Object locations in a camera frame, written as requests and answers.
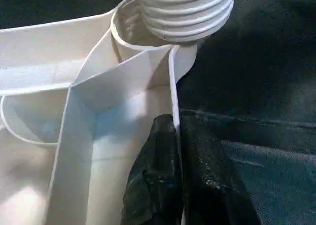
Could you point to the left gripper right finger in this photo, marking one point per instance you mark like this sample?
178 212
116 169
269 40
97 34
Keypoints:
212 180

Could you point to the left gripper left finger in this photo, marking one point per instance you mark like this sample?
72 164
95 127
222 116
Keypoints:
155 180

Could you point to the white plastic table top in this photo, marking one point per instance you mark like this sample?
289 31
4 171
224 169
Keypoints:
74 111

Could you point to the white plastic table leg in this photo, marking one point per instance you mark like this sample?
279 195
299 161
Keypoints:
185 12

